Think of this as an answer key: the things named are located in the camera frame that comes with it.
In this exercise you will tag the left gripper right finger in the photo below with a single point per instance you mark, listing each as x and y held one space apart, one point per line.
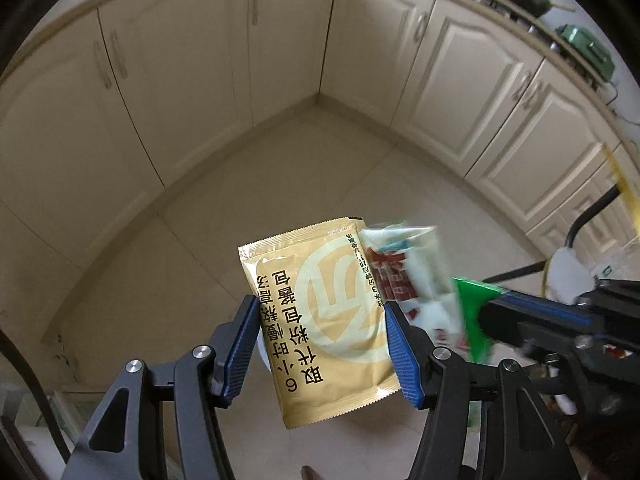
433 379

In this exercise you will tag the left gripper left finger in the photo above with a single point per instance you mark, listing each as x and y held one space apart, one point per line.
207 378

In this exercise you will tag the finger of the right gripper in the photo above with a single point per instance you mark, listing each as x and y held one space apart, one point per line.
548 310
540 339

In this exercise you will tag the green checkered clear wrapper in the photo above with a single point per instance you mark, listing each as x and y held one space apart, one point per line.
410 267

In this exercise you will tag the yellow sauce packet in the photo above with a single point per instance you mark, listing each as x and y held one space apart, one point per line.
323 321

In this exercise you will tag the cream kitchen cabinets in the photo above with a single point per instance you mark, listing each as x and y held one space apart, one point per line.
117 100

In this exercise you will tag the green electric cooker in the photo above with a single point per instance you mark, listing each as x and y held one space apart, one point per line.
591 49

